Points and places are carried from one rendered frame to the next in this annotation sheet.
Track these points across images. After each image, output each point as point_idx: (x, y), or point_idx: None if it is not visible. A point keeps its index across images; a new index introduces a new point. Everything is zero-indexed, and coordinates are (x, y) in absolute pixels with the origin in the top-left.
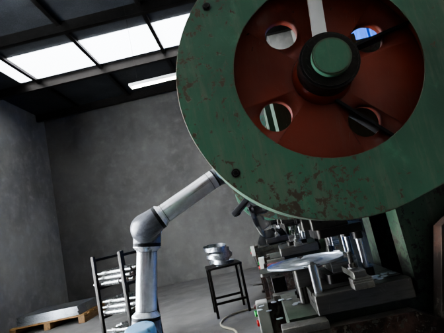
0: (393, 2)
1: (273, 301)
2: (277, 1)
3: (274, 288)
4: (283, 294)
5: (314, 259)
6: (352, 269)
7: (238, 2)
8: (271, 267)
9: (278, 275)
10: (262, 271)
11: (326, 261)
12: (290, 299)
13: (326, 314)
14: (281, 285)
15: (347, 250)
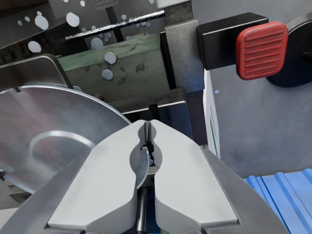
0: None
1: (98, 43)
2: None
3: (198, 31)
4: (160, 55)
5: (51, 175)
6: (28, 195)
7: None
8: (49, 94)
9: (229, 50)
10: (6, 74)
11: (21, 188)
12: (104, 77)
13: None
14: (200, 50)
15: (139, 205)
